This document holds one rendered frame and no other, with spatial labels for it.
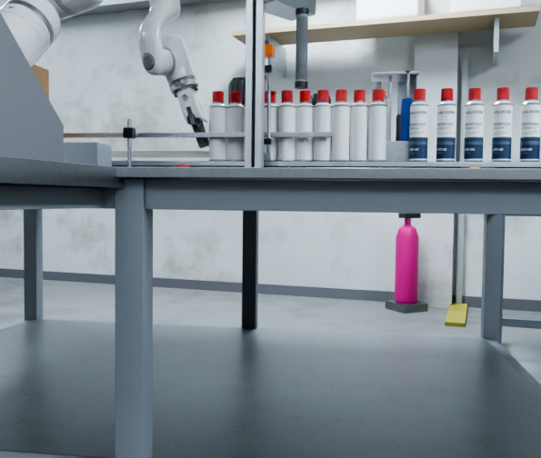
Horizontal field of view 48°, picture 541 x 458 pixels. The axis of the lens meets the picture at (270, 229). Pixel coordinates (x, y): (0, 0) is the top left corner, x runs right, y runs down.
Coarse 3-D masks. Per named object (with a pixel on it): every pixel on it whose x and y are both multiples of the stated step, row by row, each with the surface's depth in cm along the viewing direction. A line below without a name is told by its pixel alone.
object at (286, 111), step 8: (288, 96) 176; (288, 104) 175; (280, 112) 176; (288, 112) 175; (280, 120) 176; (288, 120) 175; (280, 128) 176; (288, 128) 175; (280, 144) 176; (288, 144) 175; (280, 152) 176; (288, 152) 175; (280, 160) 176; (288, 160) 176
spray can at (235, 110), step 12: (240, 96) 179; (228, 108) 179; (240, 108) 178; (228, 120) 179; (240, 120) 178; (228, 132) 179; (240, 132) 179; (228, 144) 179; (240, 144) 179; (228, 156) 179; (240, 156) 179
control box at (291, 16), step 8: (264, 0) 161; (272, 0) 159; (280, 0) 160; (288, 0) 162; (296, 0) 165; (304, 0) 167; (312, 0) 169; (272, 8) 165; (280, 8) 165; (288, 8) 165; (312, 8) 170; (280, 16) 173; (288, 16) 173
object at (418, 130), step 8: (416, 96) 171; (424, 96) 171; (416, 104) 170; (424, 104) 170; (416, 112) 170; (424, 112) 170; (416, 120) 170; (424, 120) 170; (416, 128) 170; (424, 128) 170; (416, 136) 171; (424, 136) 170; (416, 144) 171; (424, 144) 171; (416, 152) 171; (424, 152) 171; (416, 160) 171; (424, 160) 171
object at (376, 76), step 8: (376, 72) 178; (384, 72) 178; (392, 72) 177; (400, 72) 177; (408, 72) 177; (416, 72) 176; (376, 80) 186; (384, 80) 186; (392, 80) 186; (400, 80) 186
